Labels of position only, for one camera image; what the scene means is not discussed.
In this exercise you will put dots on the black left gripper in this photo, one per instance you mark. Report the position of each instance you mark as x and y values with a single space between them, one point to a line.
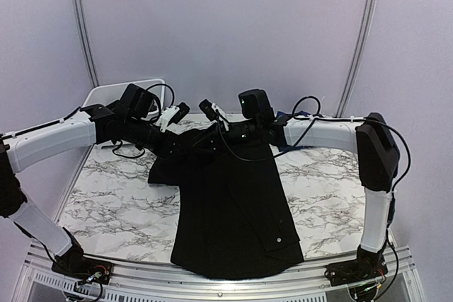
164 148

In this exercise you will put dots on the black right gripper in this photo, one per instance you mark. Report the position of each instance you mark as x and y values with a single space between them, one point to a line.
224 136

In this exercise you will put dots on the black long sleeve shirt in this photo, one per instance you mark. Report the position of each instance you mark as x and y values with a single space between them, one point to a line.
234 221

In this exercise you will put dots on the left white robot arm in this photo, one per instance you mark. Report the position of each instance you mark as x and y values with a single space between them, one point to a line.
88 126

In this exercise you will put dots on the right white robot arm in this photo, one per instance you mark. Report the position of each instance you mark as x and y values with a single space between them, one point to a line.
328 182

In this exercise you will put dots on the blue plaid folded shirt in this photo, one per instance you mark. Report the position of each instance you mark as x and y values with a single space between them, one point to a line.
283 116

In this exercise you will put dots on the white plastic bin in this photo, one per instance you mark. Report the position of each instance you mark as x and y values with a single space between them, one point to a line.
101 100

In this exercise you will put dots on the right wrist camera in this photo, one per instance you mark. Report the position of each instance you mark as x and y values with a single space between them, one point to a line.
255 106

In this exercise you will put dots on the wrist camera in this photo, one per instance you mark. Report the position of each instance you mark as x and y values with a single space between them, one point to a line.
255 106
136 102

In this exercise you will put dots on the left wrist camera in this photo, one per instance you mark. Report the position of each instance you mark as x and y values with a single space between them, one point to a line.
136 102

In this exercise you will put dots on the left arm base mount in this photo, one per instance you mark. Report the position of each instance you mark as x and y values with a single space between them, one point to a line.
81 270

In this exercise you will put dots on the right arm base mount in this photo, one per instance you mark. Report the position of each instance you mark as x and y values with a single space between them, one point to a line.
366 265

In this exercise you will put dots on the right aluminium corner post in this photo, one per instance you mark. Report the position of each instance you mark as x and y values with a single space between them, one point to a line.
356 59

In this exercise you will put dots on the aluminium corner post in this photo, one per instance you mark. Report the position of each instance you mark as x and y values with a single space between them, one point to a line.
85 42
356 59

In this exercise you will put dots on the left aluminium corner post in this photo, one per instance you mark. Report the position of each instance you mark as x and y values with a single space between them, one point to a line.
85 42

